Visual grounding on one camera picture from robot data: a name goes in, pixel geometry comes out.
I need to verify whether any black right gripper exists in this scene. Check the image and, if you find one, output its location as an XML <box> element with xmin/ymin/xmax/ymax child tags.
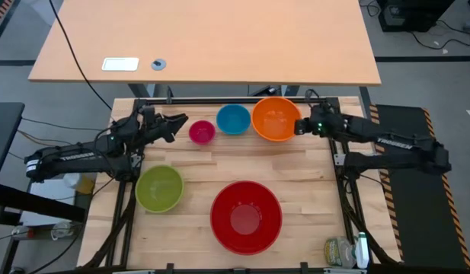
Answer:
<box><xmin>293</xmin><ymin>104</ymin><xmax>347</xmax><ymax>139</ymax></box>

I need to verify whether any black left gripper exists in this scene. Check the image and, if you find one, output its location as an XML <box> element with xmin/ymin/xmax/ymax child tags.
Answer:
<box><xmin>142</xmin><ymin>104</ymin><xmax>189</xmax><ymax>144</ymax></box>

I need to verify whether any small pink bowl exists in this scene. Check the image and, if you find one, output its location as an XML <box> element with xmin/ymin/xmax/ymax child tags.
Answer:
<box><xmin>188</xmin><ymin>119</ymin><xmax>217</xmax><ymax>146</ymax></box>

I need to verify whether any orange bowl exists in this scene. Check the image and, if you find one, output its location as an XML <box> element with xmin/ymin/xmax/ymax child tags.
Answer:
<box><xmin>251</xmin><ymin>96</ymin><xmax>303</xmax><ymax>142</ymax></box>

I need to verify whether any blue bowl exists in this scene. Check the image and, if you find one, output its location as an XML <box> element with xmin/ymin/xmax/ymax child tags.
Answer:
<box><xmin>216</xmin><ymin>104</ymin><xmax>252</xmax><ymax>136</ymax></box>

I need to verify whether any green bowl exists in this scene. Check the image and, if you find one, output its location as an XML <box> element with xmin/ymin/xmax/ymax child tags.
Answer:
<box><xmin>134</xmin><ymin>164</ymin><xmax>185</xmax><ymax>214</ymax></box>

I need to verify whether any white rectangular card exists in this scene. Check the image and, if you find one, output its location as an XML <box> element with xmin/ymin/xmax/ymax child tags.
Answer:
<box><xmin>101</xmin><ymin>56</ymin><xmax>140</xmax><ymax>72</ymax></box>

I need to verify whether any light wooden desk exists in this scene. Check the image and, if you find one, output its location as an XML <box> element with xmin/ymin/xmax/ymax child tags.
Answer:
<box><xmin>27</xmin><ymin>0</ymin><xmax>382</xmax><ymax>87</ymax></box>

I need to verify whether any large red bowl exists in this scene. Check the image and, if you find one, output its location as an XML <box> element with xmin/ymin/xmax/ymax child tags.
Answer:
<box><xmin>209</xmin><ymin>180</ymin><xmax>284</xmax><ymax>256</ymax></box>

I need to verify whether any plastic bottle with yellow liquid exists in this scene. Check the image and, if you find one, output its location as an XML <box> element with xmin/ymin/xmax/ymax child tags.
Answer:
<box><xmin>62</xmin><ymin>171</ymin><xmax>96</xmax><ymax>196</ymax></box>

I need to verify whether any black mat with hazard stripes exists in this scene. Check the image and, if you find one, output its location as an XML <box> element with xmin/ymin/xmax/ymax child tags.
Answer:
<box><xmin>367</xmin><ymin>103</ymin><xmax>470</xmax><ymax>270</ymax></box>

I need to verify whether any spray bottle with green label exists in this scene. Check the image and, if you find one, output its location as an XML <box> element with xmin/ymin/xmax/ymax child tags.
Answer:
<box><xmin>324</xmin><ymin>231</ymin><xmax>371</xmax><ymax>270</ymax></box>

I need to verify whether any white box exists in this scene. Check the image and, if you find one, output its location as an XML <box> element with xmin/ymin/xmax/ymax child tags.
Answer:
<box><xmin>19</xmin><ymin>177</ymin><xmax>88</xmax><ymax>228</ymax></box>

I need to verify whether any black computer tower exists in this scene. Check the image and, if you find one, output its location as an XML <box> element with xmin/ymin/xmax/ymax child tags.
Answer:
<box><xmin>376</xmin><ymin>0</ymin><xmax>456</xmax><ymax>33</ymax></box>

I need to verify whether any black side desk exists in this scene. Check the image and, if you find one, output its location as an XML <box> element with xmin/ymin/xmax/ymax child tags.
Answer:
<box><xmin>0</xmin><ymin>101</ymin><xmax>26</xmax><ymax>187</ymax></box>

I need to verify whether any black aluminium table frame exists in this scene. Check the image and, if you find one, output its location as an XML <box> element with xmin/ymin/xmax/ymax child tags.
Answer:
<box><xmin>82</xmin><ymin>96</ymin><xmax>402</xmax><ymax>274</ymax></box>

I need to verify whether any thin black cable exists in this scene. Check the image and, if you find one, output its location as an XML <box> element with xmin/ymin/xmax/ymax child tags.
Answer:
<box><xmin>21</xmin><ymin>116</ymin><xmax>108</xmax><ymax>132</ymax></box>

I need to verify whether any long black cable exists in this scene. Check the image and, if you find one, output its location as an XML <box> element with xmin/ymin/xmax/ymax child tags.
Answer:
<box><xmin>47</xmin><ymin>0</ymin><xmax>114</xmax><ymax>112</ymax></box>

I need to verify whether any black floor cable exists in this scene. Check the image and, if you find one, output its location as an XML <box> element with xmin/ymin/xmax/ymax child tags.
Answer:
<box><xmin>408</xmin><ymin>19</ymin><xmax>470</xmax><ymax>51</ymax></box>

